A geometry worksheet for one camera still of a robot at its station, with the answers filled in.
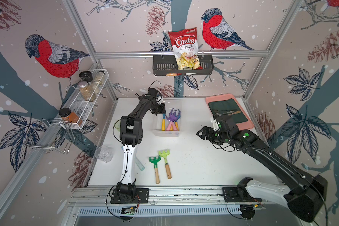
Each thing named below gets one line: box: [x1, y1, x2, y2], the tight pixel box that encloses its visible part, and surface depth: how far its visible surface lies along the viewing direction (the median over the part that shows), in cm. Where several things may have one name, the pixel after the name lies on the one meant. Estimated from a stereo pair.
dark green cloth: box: [208, 98, 249, 124], surface depth 116 cm
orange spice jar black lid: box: [58, 107, 83, 126], surface depth 62 cm
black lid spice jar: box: [78, 70, 94, 86], surface depth 75 cm
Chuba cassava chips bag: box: [168, 27, 203, 71], surface depth 85 cm
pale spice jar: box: [94, 70, 106, 86], surface depth 87 cm
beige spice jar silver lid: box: [78, 80, 97, 102], surface depth 74 cm
